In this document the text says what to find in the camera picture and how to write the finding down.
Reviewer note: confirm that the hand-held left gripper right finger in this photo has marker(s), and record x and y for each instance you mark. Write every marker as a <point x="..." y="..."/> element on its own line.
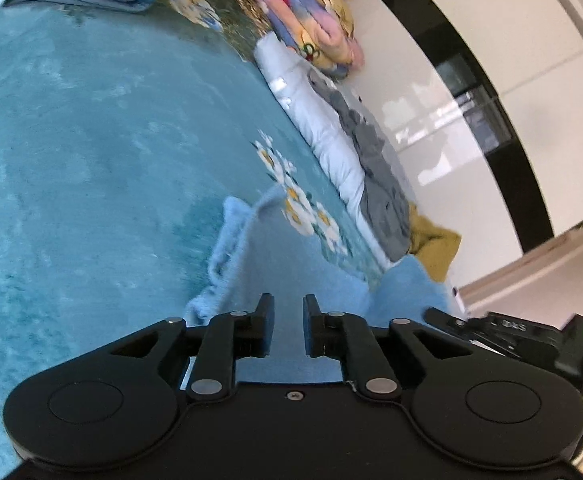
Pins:
<point x="311" y="325"/>

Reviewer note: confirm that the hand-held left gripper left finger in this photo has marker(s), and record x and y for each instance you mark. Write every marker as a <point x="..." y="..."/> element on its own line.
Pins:
<point x="269" y="325"/>

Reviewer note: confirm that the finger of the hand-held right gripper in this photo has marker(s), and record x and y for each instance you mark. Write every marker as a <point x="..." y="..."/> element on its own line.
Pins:
<point x="481" y="332"/>

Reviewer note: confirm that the light blue sweater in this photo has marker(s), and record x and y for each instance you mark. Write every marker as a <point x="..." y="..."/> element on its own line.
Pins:
<point x="291" y="260"/>

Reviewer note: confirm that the mustard knitted sweater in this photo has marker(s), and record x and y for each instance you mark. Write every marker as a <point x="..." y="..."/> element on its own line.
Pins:
<point x="436" y="250"/>

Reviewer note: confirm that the grey garment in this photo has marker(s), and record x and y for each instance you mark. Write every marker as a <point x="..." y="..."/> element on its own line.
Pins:
<point x="376" y="185"/>

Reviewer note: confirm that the light blue flower-print quilt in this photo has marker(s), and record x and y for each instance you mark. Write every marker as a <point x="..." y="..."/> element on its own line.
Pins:
<point x="321" y="135"/>

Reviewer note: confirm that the white wardrobe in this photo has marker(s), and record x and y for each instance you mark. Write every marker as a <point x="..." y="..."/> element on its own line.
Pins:
<point x="421" y="110"/>

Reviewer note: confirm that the floral green blue blanket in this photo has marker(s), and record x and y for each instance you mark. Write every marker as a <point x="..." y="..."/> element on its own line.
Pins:
<point x="96" y="160"/>

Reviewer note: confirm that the colourful folded quilt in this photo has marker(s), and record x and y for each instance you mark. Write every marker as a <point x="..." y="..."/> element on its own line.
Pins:
<point x="311" y="20"/>

